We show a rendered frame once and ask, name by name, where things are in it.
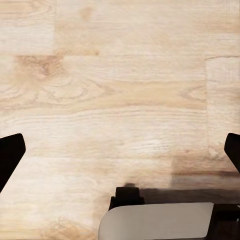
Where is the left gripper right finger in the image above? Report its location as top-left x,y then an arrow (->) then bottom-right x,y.
224,133 -> 240,173

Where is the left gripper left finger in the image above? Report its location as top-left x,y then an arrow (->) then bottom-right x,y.
0,133 -> 26,193

